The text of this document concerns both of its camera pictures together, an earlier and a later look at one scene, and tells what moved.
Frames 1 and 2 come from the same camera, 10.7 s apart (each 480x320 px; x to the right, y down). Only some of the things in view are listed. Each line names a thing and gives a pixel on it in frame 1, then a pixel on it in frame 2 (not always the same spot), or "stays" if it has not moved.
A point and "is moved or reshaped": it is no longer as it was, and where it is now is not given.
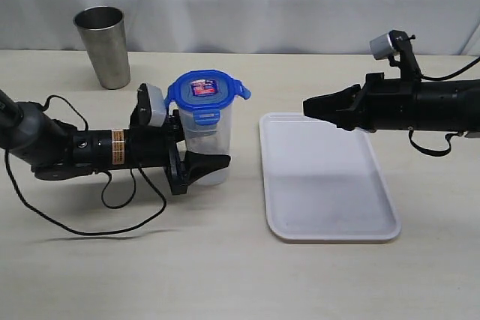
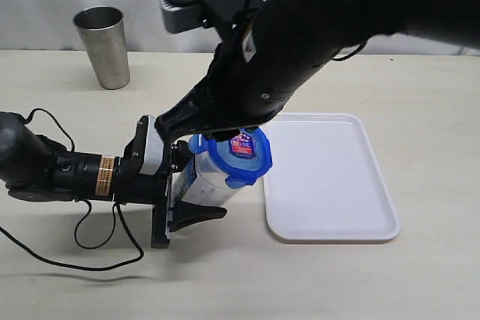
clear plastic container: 211,139 is moved or reshaped
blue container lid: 205,92 is moved or reshaped
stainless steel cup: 103,29 stays
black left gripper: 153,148 → 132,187
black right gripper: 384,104 → 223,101
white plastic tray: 322,183 stays
